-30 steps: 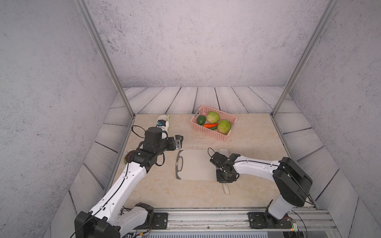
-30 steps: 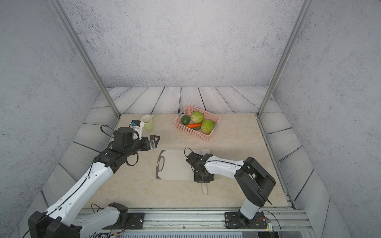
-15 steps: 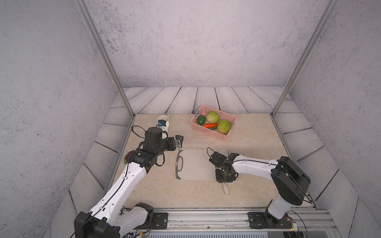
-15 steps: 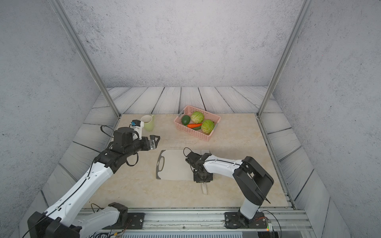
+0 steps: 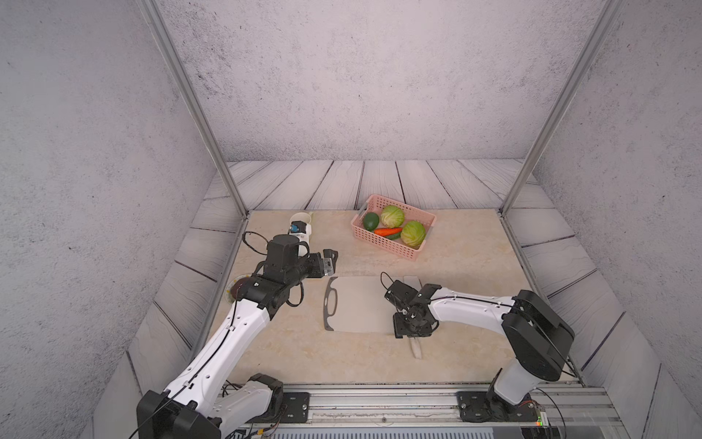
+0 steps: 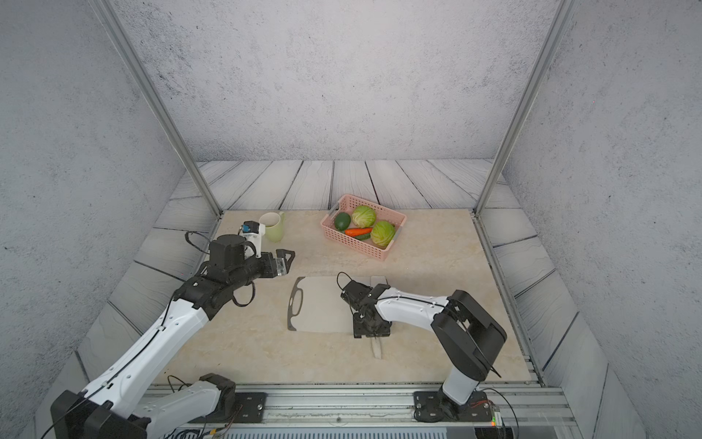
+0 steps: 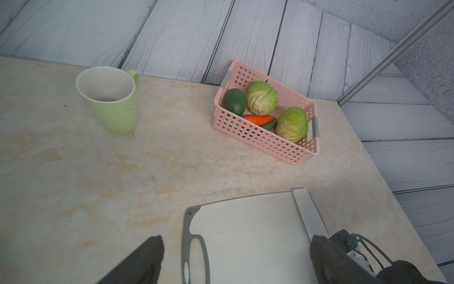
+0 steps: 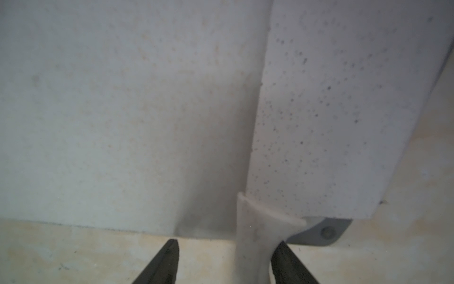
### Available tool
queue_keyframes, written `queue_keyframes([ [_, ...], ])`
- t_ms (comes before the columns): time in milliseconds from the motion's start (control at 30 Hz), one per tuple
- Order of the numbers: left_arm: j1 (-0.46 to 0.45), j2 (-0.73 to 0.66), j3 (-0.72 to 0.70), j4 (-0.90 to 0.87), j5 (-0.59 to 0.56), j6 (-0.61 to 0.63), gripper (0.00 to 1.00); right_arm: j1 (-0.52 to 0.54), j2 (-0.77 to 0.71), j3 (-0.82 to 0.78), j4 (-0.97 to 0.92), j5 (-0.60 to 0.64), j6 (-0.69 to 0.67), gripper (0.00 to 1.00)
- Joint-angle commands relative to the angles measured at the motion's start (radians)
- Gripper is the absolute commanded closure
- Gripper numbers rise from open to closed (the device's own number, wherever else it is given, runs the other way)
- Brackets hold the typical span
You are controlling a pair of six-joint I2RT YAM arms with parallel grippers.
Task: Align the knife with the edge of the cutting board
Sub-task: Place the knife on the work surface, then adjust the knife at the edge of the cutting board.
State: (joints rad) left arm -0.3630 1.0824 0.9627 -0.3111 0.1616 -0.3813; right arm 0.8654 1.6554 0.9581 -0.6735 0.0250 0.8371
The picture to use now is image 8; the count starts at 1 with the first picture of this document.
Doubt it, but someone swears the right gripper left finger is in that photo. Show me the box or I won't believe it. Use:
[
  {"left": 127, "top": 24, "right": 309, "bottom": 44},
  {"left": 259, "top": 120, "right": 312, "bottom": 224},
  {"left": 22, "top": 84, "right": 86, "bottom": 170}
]
[{"left": 132, "top": 239, "right": 180, "bottom": 284}]

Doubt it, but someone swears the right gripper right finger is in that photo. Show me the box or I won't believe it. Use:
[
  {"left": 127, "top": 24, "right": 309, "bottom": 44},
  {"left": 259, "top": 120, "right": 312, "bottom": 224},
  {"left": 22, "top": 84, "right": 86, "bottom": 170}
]
[{"left": 271, "top": 241, "right": 319, "bottom": 284}]

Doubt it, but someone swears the white grey-rimmed cutting board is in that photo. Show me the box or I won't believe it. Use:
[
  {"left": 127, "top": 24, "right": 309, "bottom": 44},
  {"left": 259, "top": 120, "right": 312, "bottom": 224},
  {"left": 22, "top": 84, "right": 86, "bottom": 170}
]
[{"left": 1, "top": 1, "right": 274, "bottom": 239}]

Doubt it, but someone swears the white ceramic knife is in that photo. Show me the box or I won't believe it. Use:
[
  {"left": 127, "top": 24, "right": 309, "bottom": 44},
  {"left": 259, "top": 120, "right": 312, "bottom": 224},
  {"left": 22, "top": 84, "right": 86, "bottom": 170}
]
[{"left": 235, "top": 1, "right": 454, "bottom": 284}]

